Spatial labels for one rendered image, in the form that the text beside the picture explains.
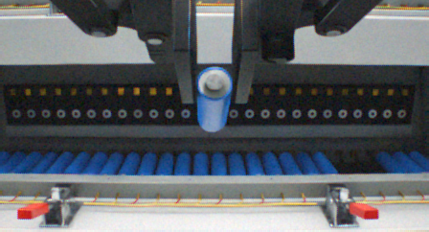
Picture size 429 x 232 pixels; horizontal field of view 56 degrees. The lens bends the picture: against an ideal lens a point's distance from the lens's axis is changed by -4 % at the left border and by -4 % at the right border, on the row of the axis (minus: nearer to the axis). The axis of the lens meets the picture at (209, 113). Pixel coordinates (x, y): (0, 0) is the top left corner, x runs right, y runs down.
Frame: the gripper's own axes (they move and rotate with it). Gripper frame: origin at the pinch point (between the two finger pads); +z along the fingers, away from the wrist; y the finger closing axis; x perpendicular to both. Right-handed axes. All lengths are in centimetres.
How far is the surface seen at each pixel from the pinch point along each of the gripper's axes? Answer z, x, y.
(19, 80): 37.5, -11.4, 27.5
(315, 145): 34.6, -1.7, -12.9
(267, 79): 37.9, -11.6, -7.6
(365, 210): 15.0, 6.7, -11.6
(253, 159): 30.9, 0.6, -4.6
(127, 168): 28.5, 1.9, 9.4
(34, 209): 15.3, 6.8, 13.9
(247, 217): 23.5, 7.1, -3.3
